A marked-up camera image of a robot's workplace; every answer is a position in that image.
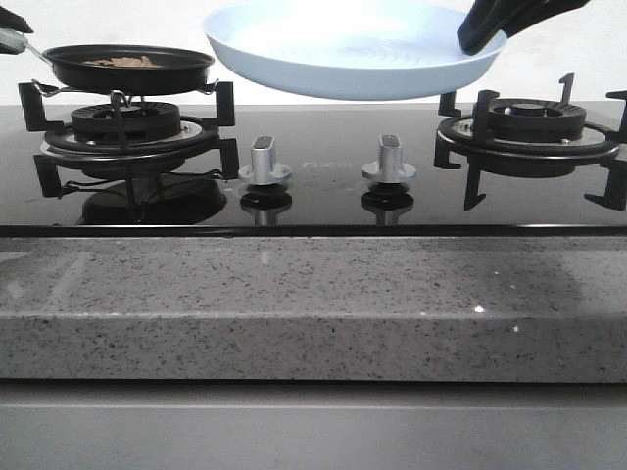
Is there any silver stove knob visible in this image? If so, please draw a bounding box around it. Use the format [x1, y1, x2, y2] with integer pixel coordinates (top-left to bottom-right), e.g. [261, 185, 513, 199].
[238, 136, 292, 186]
[362, 134, 416, 184]

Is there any left silver stove knob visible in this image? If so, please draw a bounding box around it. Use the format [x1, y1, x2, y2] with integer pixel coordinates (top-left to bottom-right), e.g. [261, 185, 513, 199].
[238, 136, 292, 186]

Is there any light blue plate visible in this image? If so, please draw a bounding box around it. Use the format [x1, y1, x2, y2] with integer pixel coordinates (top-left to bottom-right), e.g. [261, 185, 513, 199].
[203, 1, 506, 101]

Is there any black burner head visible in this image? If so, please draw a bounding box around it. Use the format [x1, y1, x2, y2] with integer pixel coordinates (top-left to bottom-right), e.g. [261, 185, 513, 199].
[71, 102, 181, 145]
[488, 98, 587, 143]

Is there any right black pan support grate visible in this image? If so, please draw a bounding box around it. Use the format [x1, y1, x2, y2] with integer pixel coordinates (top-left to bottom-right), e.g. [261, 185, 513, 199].
[434, 73, 626, 211]

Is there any pile of brown meat pieces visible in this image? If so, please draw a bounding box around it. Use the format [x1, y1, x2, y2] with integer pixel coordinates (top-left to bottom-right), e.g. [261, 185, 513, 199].
[83, 56, 155, 68]

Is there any wire pan reducer ring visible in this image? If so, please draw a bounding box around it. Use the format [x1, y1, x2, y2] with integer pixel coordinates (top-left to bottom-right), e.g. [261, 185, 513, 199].
[31, 77, 220, 110]

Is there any black pan support grate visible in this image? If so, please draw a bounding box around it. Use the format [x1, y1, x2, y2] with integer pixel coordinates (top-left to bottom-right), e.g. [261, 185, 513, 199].
[19, 80, 239, 197]
[434, 73, 626, 211]

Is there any black frying pan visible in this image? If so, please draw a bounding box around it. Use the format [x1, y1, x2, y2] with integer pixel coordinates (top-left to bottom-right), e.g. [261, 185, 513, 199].
[0, 27, 217, 97]

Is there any black glass gas cooktop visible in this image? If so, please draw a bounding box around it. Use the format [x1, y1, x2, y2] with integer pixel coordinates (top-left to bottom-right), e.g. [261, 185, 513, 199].
[1, 107, 626, 238]

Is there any right black burner head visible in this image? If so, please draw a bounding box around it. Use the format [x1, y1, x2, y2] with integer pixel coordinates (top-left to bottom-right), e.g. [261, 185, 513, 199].
[488, 98, 587, 143]

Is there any left black pan support grate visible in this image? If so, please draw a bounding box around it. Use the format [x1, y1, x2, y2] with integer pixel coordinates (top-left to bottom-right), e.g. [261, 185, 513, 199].
[19, 80, 239, 197]

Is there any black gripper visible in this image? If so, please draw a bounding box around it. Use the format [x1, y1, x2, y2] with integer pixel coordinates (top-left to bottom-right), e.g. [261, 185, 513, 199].
[458, 0, 589, 55]

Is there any right silver stove knob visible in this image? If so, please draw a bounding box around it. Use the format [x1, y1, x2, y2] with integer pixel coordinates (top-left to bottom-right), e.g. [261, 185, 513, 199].
[362, 134, 416, 184]

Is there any left black burner head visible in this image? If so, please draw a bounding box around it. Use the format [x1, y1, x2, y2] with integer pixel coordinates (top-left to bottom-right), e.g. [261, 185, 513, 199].
[71, 102, 181, 145]

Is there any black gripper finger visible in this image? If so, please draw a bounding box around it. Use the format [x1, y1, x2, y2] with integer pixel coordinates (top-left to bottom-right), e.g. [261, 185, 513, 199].
[0, 7, 33, 33]

